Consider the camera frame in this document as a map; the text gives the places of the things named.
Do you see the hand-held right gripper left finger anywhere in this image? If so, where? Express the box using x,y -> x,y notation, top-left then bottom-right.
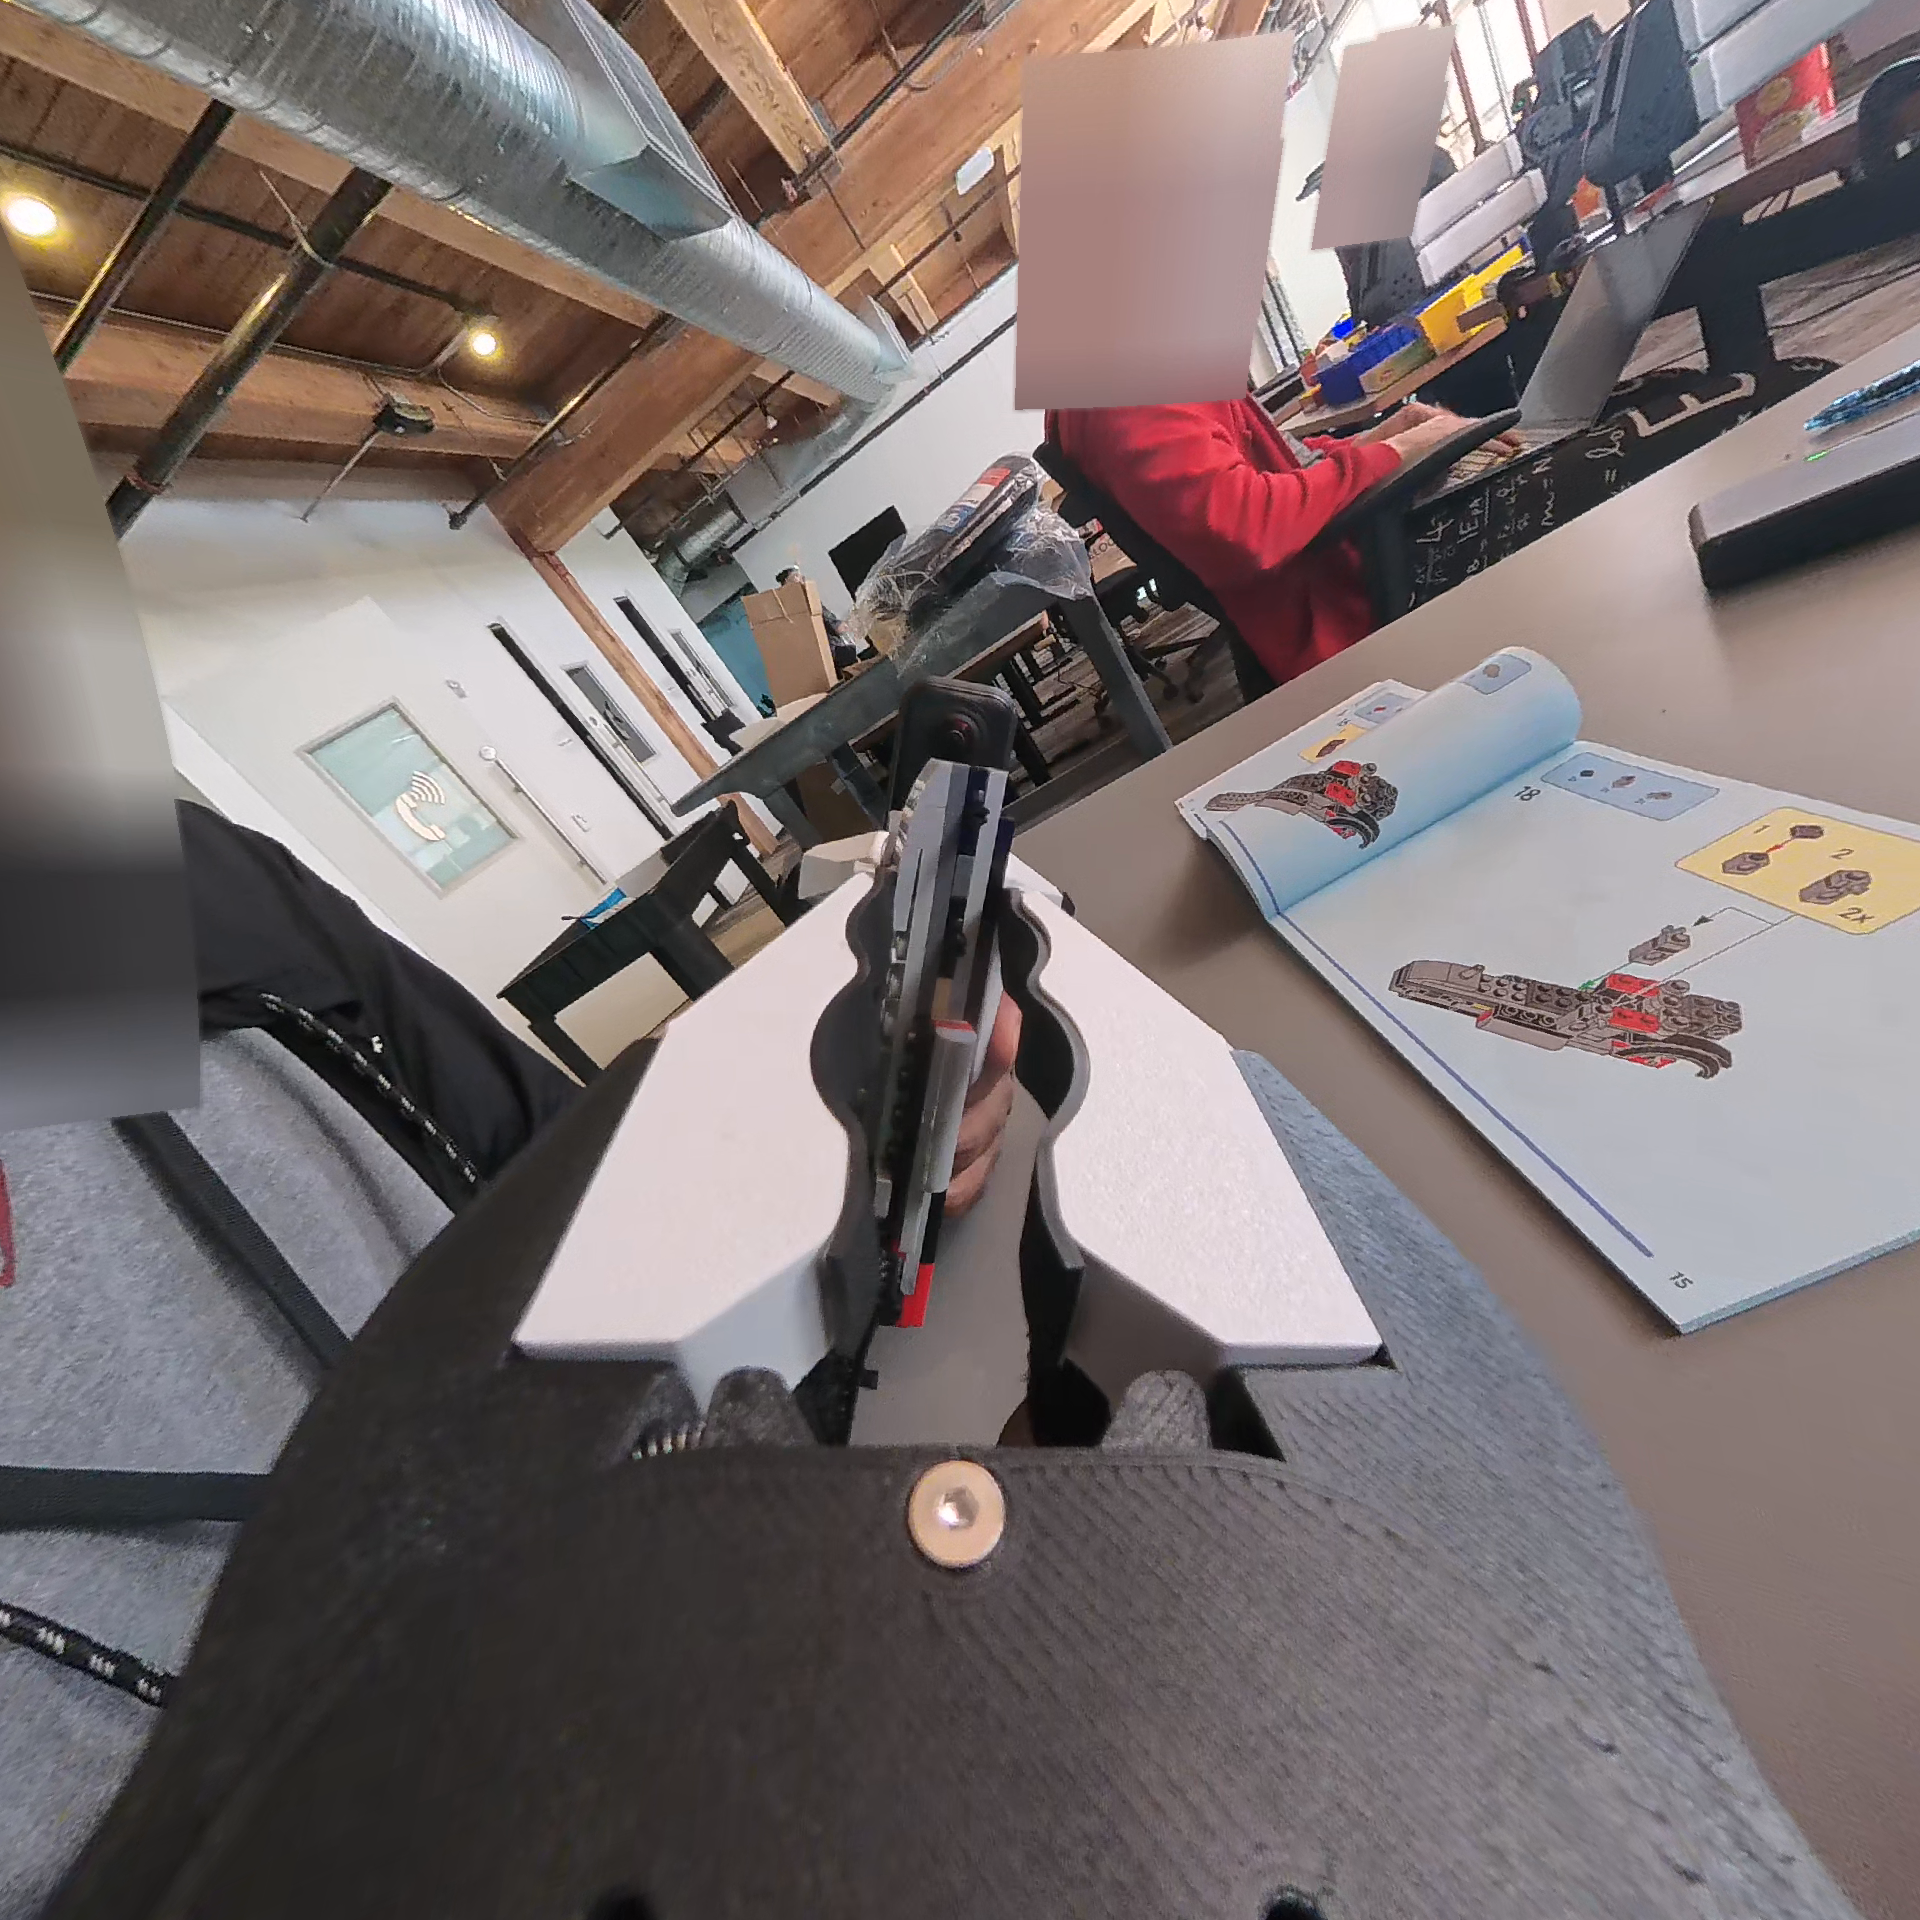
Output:
509,871 -> 897,1407

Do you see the red canister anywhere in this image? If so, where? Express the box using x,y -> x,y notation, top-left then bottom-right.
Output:
1736,42 -> 1842,168

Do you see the cardboard box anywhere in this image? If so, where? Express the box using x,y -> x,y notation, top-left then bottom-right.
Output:
739,575 -> 836,710

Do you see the dashed black cord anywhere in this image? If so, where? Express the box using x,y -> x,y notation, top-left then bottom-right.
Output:
251,988 -> 485,1198

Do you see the black computer monitor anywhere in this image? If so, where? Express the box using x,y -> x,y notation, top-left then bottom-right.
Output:
826,504 -> 912,596

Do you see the blue pen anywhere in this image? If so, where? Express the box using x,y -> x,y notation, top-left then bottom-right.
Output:
1796,372 -> 1920,442

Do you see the grey laptop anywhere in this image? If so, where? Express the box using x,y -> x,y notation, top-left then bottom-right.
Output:
1511,198 -> 1714,442

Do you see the brick instruction booklet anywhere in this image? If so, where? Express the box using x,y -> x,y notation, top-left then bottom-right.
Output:
1176,645 -> 1920,1336

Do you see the person's left hand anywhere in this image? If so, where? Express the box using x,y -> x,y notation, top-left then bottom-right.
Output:
940,990 -> 1029,1220

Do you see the person's black jacket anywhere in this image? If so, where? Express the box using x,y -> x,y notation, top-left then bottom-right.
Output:
177,799 -> 591,1204

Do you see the silver ventilation duct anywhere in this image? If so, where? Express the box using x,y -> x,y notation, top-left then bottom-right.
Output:
0,0 -> 921,408

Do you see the grey desk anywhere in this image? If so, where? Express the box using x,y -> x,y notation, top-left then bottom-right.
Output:
1019,322 -> 1920,1920

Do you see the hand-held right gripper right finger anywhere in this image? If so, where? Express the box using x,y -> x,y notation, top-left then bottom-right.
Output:
1000,885 -> 1385,1422

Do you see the yellow storage bin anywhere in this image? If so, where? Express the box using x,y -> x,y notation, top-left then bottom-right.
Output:
1409,275 -> 1536,357

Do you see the black power bank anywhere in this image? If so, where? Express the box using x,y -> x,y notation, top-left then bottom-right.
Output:
1688,432 -> 1920,596

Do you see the black cloth with white writing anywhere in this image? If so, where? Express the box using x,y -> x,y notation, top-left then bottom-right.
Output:
1392,357 -> 1842,626

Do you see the grey brick model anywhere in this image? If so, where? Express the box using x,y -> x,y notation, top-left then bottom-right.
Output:
859,757 -> 1025,1340

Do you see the person's grey shirt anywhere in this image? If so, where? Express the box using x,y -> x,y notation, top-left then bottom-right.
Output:
0,1027 -> 455,1920

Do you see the clear plastic wrapped bundle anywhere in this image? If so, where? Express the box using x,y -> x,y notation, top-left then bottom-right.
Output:
852,462 -> 1093,635

